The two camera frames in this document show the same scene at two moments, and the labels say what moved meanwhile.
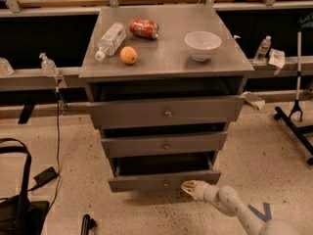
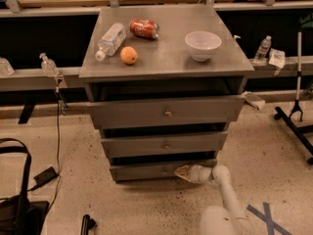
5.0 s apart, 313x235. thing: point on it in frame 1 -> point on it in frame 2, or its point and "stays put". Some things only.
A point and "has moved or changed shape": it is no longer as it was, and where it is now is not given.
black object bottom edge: x=87 y=224 stays put
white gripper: x=202 y=192 -> x=196 y=173
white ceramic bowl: x=201 y=44 stays put
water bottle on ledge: x=263 y=50 stays put
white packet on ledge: x=277 y=59 stays put
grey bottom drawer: x=154 y=173 has moved or changed shape
